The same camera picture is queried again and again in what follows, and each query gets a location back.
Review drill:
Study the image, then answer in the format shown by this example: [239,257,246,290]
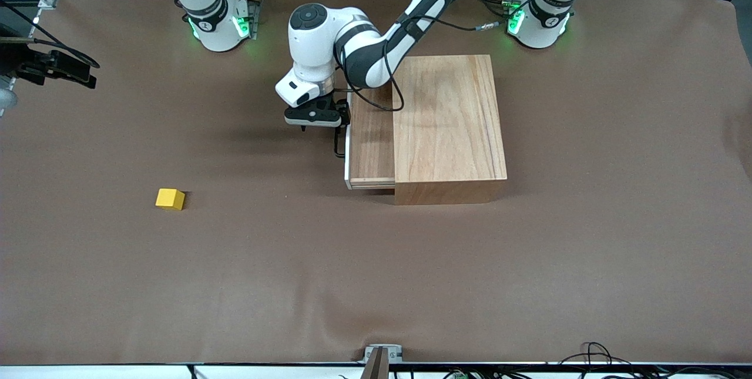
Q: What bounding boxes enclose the wooden drawer with black handle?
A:
[334,85,397,190]

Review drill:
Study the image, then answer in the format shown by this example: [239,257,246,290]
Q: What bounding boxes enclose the yellow block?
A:
[156,189,186,211]

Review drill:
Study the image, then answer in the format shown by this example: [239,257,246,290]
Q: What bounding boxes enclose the wooden drawer cabinet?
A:
[392,55,509,206]

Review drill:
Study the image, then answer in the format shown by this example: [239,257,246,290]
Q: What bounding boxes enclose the brown table cover sheet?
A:
[0,0,752,366]

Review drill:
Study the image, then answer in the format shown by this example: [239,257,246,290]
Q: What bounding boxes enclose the grey clamp with wooden bar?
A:
[361,344,404,379]

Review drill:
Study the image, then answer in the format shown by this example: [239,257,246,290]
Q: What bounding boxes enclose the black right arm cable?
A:
[0,0,100,69]

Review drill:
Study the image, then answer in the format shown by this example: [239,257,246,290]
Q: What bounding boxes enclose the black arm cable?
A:
[0,0,100,69]
[335,15,500,112]

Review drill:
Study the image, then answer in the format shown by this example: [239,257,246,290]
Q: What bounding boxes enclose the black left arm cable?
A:
[335,15,500,112]

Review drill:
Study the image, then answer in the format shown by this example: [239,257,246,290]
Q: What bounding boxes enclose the grey base mounting bracket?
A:
[246,0,263,39]

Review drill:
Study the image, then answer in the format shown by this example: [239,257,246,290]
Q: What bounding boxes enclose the black cable loops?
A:
[557,341,638,368]

